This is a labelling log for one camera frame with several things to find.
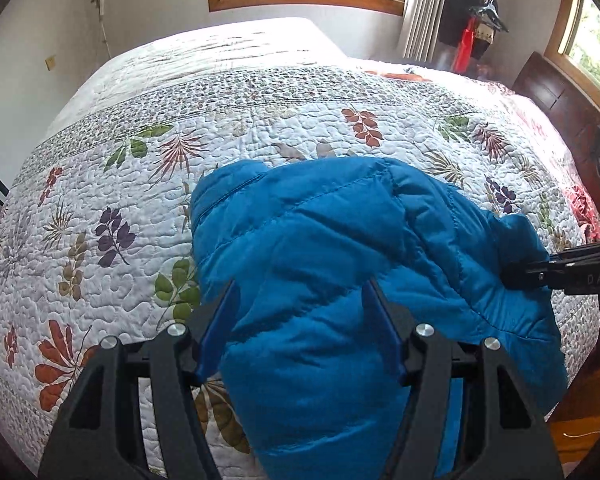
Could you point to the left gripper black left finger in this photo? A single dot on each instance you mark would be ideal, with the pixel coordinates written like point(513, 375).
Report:
point(98, 432)

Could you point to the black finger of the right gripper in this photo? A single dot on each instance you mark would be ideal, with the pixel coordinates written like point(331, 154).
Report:
point(530, 275)

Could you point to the white window curtain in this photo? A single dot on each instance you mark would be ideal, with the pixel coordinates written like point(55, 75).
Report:
point(420, 27)

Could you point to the orange patterned pillow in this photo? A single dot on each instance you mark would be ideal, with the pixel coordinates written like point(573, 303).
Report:
point(399, 76)

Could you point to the white wall fixture with cord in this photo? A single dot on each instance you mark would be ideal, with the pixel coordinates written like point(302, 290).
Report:
point(100, 6)

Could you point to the white floral quilted bedspread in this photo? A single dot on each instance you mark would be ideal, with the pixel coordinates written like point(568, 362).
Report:
point(95, 231)

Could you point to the beige wall switch plate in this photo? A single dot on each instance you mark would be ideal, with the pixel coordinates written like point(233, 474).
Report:
point(50, 62)

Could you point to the coat rack with clothes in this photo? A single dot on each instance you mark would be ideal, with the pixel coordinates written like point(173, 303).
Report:
point(468, 27)

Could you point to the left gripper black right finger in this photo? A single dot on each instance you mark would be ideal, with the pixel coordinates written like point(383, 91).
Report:
point(501, 432)

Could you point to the dark wooden headboard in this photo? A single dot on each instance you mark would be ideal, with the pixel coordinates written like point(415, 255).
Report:
point(570, 111)

